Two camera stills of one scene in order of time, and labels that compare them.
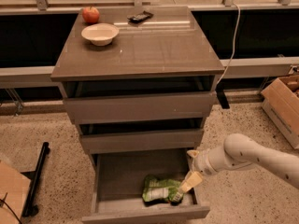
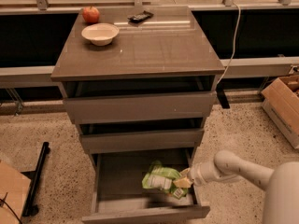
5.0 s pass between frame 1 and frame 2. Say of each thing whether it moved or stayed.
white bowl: stayed
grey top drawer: stayed
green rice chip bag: moved
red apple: stayed
